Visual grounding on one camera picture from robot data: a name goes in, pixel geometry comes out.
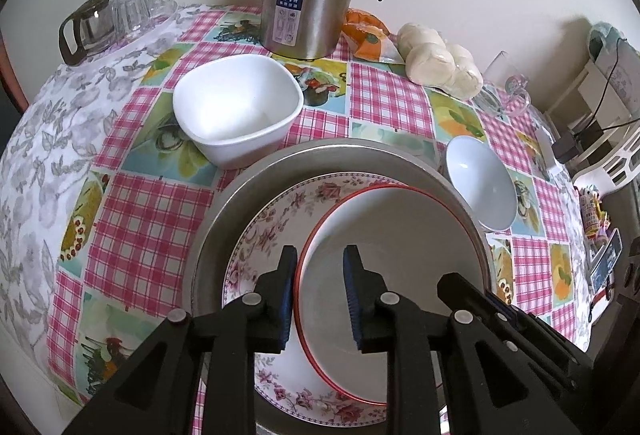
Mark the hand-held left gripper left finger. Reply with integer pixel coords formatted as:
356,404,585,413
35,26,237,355
62,245,299,435

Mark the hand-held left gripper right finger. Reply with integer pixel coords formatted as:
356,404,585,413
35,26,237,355
342,244,566,435

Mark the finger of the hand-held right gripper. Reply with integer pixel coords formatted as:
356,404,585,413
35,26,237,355
436,271,539,357

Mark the floral rimmed white plate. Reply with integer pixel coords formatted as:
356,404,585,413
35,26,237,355
221,171,451,427

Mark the red rimmed white bowl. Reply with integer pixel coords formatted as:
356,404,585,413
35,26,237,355
294,182,488,407

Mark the stainless steel plate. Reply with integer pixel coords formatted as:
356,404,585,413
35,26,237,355
189,138,493,435

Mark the small blue grey box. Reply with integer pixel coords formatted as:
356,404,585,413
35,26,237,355
586,229,624,292

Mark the light blue bowl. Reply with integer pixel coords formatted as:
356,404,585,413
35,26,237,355
446,135,519,232

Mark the yellow candy packet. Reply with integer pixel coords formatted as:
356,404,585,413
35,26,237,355
577,187,608,241

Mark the pink checked fruit tablecloth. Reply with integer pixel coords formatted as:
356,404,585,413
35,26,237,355
0,4,608,416

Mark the white power strip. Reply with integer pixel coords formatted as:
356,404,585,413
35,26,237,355
535,125,563,178

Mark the black charger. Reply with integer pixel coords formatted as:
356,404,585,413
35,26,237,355
555,127,606,164

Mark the white square bowl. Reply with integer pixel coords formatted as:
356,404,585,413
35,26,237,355
172,54,305,168

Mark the white plastic chair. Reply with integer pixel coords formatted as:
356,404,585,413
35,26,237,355
547,60,640,190

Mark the clear glass mug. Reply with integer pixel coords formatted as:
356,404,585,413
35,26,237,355
472,51,532,118

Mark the bag of steamed buns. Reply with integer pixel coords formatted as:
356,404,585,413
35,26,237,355
397,22,484,96

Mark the orange snack packet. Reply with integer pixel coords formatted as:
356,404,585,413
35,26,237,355
341,9,401,63

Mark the grey and teal cloth bag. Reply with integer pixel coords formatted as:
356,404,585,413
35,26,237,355
587,22,633,80

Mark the reddish brown chair back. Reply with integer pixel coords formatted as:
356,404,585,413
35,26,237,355
0,40,30,113

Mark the black charger cable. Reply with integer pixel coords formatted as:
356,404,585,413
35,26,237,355
570,37,640,136

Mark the glass pot with black handle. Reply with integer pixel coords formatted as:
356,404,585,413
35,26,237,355
58,0,123,66

